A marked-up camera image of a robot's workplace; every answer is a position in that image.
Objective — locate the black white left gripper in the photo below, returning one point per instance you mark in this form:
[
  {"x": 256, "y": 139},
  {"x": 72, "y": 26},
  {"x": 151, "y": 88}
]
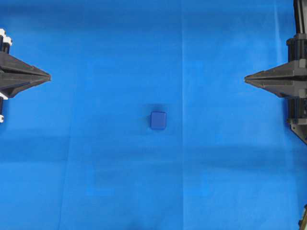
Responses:
[{"x": 18, "y": 75}]

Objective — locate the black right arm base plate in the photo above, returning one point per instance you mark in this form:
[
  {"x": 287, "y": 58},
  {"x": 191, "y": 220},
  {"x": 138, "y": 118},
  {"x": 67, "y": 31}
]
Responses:
[{"x": 299, "y": 127}]

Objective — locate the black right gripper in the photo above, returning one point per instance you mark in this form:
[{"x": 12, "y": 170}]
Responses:
[{"x": 296, "y": 89}]

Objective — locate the black aluminium frame rail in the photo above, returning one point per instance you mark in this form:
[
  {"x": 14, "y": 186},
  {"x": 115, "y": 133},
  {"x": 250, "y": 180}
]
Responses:
[{"x": 300, "y": 11}]

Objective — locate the blue block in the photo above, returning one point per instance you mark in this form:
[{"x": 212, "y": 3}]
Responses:
[{"x": 158, "y": 120}]

